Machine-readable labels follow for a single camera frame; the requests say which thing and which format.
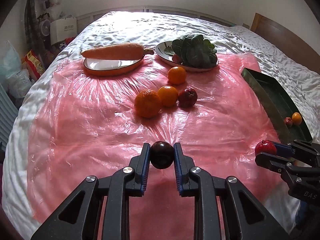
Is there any red apple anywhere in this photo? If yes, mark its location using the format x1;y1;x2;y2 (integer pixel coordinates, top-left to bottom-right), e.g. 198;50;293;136
254;140;277;155
178;88;197;108
284;117;293;128

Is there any dark purple plum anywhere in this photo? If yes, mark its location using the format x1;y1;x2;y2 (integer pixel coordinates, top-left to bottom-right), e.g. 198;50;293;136
150;141;175;170

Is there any large textured orange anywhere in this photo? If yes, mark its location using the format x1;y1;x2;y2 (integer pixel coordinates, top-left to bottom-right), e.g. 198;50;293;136
134;89;162;119

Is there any green tray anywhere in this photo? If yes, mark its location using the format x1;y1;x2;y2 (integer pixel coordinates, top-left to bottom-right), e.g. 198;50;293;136
241;68;312;143

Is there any white bed quilt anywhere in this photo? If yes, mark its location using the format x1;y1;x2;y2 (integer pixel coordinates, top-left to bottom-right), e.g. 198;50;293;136
2;11;319;239

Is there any pink plastic sheet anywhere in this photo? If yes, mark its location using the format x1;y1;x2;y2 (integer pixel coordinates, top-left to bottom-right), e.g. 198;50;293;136
27;53;280;222

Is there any wooden headboard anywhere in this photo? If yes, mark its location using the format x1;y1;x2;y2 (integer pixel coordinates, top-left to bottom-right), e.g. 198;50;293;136
250;13;319;74

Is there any orange rimmed plate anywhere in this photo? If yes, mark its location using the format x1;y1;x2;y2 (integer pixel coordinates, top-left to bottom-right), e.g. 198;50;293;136
83;58;144;77

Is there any large orange carrot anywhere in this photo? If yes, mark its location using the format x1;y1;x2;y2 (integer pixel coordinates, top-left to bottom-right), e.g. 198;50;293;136
80;43;154;60

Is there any small red radish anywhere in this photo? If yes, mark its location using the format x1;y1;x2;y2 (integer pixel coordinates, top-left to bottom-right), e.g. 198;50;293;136
172;54;183;64

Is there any grey white plate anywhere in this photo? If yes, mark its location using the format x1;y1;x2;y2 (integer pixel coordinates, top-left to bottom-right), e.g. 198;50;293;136
155;41;219;73

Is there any light blue folding board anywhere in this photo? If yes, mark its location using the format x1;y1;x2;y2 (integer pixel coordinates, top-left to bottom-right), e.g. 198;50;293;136
0;86;18;151

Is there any dark green leafy vegetable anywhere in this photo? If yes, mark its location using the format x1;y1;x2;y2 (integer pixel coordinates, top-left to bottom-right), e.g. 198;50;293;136
172;34;218;68

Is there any translucent plastic bag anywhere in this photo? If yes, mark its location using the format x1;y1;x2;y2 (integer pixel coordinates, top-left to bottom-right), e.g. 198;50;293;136
1;41;32;99

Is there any red yellow snack package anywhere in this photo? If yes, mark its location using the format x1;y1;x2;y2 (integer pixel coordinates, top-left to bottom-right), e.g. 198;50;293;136
22;50;46;81

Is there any white paper shopping bag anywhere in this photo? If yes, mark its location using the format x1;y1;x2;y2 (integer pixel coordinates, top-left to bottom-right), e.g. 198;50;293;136
50;17;78;45

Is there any plaid garment on rack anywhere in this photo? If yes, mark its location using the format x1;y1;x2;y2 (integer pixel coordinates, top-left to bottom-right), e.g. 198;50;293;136
24;0;46;64

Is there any lower purple fan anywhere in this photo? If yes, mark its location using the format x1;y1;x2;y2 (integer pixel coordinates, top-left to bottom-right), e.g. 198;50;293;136
39;20;50;37

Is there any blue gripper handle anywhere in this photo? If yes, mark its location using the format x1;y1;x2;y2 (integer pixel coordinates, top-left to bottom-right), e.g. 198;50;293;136
295;201;308;225

